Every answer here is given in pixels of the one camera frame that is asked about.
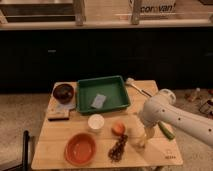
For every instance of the small items on floor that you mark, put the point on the small items on floor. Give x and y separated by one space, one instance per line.
205 106

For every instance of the black chair frame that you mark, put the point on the black chair frame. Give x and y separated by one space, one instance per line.
19 165

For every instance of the orange red bowl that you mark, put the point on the orange red bowl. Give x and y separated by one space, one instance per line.
80 149

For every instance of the green cucumber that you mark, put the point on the green cucumber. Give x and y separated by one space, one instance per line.
165 131

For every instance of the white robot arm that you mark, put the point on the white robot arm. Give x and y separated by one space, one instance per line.
160 108

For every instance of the dark brown bowl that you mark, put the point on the dark brown bowl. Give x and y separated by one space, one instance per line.
63 93

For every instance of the grey sponge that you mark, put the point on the grey sponge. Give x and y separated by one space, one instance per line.
98 101

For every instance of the grey cloth piece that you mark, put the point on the grey cloth piece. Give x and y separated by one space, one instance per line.
67 106

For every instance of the orange fruit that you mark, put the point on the orange fruit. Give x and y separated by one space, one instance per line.
118 128

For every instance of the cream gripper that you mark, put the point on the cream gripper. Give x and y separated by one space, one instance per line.
141 135

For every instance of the wooden block eraser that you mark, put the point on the wooden block eraser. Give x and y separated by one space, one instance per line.
58 115

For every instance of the cardboard box with lettering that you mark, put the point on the cardboard box with lettering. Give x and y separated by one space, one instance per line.
158 6

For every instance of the white cup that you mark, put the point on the white cup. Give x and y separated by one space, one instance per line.
96 122

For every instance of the bunch of dark grapes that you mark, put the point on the bunch of dark grapes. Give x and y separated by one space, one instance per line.
116 152

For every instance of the green plastic tray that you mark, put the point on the green plastic tray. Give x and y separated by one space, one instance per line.
111 87

